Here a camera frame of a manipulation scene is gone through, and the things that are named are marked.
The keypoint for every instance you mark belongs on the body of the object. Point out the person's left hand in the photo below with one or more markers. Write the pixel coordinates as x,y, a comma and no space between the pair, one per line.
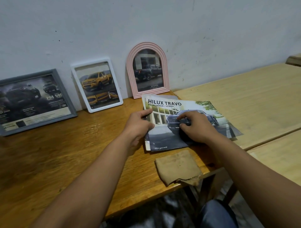
135,128

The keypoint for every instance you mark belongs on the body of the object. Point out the person's right hand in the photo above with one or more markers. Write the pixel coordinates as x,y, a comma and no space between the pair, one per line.
198,128

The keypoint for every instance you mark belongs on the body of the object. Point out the person's left thumb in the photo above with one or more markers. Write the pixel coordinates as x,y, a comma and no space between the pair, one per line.
146,112

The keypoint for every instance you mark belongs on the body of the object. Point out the person's right thumb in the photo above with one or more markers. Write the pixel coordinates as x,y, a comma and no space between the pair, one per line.
184,126

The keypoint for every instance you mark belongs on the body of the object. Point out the car brochure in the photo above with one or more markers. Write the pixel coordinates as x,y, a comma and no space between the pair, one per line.
164,136

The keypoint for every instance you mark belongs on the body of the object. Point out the person's left forearm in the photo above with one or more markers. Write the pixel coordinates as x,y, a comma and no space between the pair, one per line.
89,185

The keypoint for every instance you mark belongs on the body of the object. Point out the person's right forearm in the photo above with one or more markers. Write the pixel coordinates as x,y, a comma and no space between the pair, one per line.
254,185

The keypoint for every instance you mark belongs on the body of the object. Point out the brown cloth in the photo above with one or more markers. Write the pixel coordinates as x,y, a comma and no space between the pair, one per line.
177,167

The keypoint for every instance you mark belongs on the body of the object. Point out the person's leg in blue jeans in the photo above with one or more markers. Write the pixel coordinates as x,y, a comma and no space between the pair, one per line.
216,215

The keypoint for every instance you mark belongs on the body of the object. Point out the wooden board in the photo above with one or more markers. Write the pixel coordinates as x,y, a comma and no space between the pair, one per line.
294,60

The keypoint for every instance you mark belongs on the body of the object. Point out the pink arched picture frame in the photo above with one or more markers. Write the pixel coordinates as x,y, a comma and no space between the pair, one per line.
148,70

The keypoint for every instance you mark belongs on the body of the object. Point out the white picture frame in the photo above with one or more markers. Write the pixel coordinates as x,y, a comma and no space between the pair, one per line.
97,84

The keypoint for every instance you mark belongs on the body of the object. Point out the dark table frame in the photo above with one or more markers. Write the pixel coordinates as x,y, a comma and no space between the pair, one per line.
207,185

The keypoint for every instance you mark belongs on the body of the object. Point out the grey picture frame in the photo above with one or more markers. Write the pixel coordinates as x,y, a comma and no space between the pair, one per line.
33,101

